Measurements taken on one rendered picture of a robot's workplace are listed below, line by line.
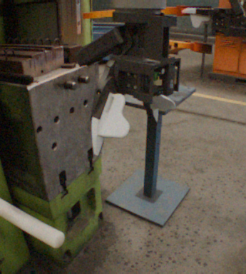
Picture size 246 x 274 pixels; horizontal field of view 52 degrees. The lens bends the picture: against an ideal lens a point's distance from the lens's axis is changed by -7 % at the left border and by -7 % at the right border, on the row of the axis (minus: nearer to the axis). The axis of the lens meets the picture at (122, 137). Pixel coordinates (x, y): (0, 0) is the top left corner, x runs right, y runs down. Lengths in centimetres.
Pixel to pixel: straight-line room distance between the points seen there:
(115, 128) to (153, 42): 12
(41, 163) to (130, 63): 64
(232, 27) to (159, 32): 51
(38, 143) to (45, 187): 18
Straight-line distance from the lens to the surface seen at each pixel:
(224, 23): 82
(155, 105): 47
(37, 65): 92
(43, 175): 96
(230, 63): 431
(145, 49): 36
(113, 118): 37
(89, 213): 142
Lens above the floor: 115
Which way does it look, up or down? 29 degrees down
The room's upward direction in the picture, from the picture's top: straight up
